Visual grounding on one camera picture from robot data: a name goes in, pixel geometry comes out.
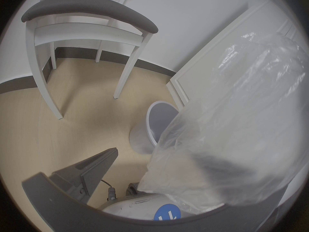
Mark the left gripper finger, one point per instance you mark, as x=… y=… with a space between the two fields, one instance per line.
x=91 y=170

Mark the pale grey trash bin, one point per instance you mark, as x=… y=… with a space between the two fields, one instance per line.
x=140 y=139

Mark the clear plastic bag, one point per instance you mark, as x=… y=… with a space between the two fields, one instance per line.
x=229 y=105

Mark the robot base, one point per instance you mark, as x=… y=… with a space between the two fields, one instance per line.
x=135 y=208

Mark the dark grey white chair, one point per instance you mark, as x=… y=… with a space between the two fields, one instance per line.
x=84 y=8

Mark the white wardrobe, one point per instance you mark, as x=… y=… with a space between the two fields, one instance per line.
x=217 y=64

